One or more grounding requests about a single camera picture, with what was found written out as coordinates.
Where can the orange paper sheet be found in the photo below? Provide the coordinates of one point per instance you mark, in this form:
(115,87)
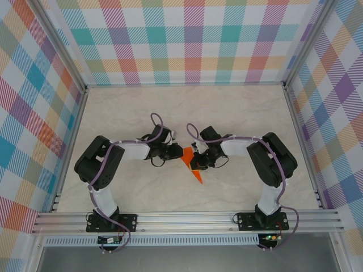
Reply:
(187,156)

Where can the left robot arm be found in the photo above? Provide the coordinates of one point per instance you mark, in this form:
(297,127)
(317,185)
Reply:
(133,148)

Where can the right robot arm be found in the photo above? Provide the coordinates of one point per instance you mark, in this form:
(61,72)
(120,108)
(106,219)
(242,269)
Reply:
(236,146)

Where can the small circuit board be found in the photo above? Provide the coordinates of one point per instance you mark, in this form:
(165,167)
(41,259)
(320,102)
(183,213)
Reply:
(109,240)
(270,237)

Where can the grey metal panel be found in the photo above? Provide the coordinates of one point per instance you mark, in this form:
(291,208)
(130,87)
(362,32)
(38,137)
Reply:
(184,260)

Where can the wide grooved aluminium rail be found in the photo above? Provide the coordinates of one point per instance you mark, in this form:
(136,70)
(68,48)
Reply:
(184,221)

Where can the thin aluminium rail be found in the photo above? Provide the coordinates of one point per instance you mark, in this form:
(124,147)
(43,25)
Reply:
(184,84)

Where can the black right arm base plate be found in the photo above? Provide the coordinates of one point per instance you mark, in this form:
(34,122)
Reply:
(244,221)

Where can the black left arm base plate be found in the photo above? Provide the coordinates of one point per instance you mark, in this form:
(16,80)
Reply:
(129,222)

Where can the aluminium side rail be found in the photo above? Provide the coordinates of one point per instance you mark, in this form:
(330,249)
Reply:
(303,147)
(71,147)

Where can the aluminium corner post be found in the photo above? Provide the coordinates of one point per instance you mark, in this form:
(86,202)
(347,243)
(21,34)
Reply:
(307,39)
(58,39)

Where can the aluminium lower frame bar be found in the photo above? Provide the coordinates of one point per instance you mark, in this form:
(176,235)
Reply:
(35,255)
(340,255)

